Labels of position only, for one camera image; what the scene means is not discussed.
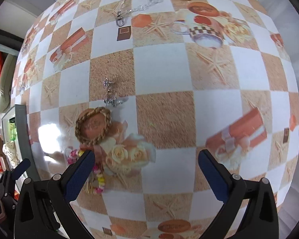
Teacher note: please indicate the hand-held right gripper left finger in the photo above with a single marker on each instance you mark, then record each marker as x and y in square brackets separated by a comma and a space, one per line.
[81, 176]

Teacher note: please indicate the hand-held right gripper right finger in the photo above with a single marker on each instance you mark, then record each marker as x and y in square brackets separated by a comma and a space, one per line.
[214, 176]

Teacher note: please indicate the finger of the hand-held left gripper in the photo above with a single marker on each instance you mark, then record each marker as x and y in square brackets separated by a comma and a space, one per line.
[21, 166]

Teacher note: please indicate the cream polka dot scrunchie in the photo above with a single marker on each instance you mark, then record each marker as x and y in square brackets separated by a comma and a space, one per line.
[11, 151]

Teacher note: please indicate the grey jewelry box white lining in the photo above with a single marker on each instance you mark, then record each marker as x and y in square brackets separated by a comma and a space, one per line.
[22, 119]

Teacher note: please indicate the beige leather sofa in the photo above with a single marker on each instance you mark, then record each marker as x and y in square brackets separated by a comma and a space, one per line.
[6, 79]

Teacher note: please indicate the silver charm earring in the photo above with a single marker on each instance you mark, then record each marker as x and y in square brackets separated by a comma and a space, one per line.
[109, 92]

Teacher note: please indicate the checkered printed tablecloth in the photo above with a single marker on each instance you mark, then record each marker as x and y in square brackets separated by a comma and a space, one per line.
[164, 74]

